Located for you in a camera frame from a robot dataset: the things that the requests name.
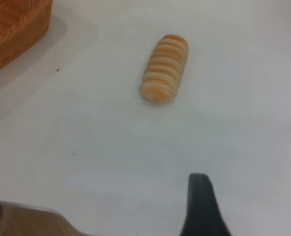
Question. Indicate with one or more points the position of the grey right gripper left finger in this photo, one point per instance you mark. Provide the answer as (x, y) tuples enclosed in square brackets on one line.
[(29, 221)]

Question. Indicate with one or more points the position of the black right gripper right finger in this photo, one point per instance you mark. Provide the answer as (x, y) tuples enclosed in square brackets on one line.
[(200, 204)]

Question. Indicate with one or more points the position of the ridged orange bread roll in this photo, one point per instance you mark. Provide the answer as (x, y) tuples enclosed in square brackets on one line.
[(163, 70)]

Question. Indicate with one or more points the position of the yellow woven wicker basket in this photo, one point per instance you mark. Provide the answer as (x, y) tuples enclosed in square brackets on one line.
[(11, 27)]

